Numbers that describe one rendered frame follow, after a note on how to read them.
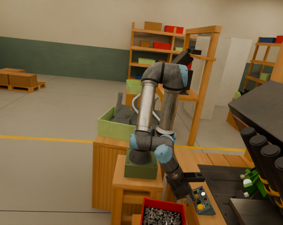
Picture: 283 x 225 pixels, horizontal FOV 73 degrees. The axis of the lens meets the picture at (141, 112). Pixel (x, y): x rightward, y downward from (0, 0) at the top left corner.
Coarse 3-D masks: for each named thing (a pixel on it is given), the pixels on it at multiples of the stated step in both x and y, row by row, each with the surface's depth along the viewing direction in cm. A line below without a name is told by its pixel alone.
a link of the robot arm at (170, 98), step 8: (168, 64) 102; (176, 64) 103; (168, 72) 100; (176, 72) 100; (184, 72) 100; (160, 80) 103; (168, 80) 102; (176, 80) 101; (184, 80) 101; (168, 88) 104; (176, 88) 103; (168, 96) 107; (176, 96) 107; (168, 104) 109; (176, 104) 111; (168, 112) 111; (160, 120) 116; (168, 120) 113; (160, 128) 117; (168, 128) 115
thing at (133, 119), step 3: (135, 102) 196; (135, 105) 196; (132, 108) 197; (138, 108) 196; (132, 114) 197; (135, 114) 197; (132, 117) 197; (135, 117) 197; (132, 120) 197; (135, 120) 197; (132, 123) 197; (135, 123) 191
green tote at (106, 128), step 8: (112, 112) 215; (104, 120) 178; (104, 128) 180; (112, 128) 178; (120, 128) 176; (128, 128) 174; (104, 136) 183; (112, 136) 181; (120, 136) 179; (128, 136) 177
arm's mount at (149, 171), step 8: (128, 152) 135; (152, 152) 138; (128, 160) 126; (152, 160) 129; (128, 168) 122; (136, 168) 122; (144, 168) 122; (152, 168) 122; (128, 176) 124; (136, 176) 124; (144, 176) 124; (152, 176) 125
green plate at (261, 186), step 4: (256, 176) 89; (256, 180) 89; (260, 180) 88; (256, 184) 91; (260, 184) 88; (256, 188) 93; (260, 188) 87; (264, 188) 85; (264, 192) 85; (264, 196) 85; (268, 196) 84
